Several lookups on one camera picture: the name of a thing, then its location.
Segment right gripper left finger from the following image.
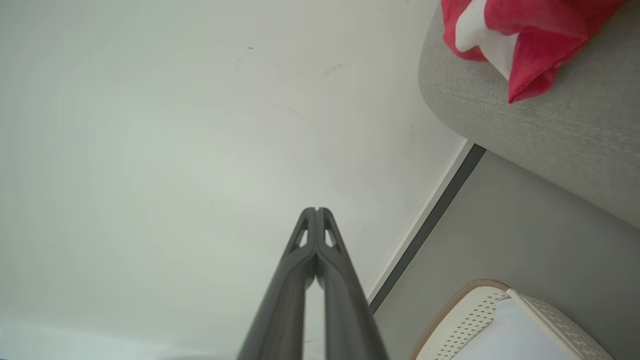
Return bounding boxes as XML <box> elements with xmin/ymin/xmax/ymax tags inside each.
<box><xmin>237</xmin><ymin>207</ymin><xmax>319</xmax><ymax>360</ymax></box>

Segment red basketball jersey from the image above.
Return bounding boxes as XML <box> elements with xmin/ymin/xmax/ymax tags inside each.
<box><xmin>440</xmin><ymin>0</ymin><xmax>627</xmax><ymax>105</ymax></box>

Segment white woven laundry basket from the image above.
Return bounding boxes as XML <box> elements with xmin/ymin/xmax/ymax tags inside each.
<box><xmin>410</xmin><ymin>279</ymin><xmax>615</xmax><ymax>360</ymax></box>

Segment white and dark baseboard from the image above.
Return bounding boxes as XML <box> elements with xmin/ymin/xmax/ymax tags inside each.
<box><xmin>366</xmin><ymin>139</ymin><xmax>487</xmax><ymax>315</ymax></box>

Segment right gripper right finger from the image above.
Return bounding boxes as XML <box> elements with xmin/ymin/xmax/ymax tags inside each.
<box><xmin>316</xmin><ymin>207</ymin><xmax>391</xmax><ymax>360</ymax></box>

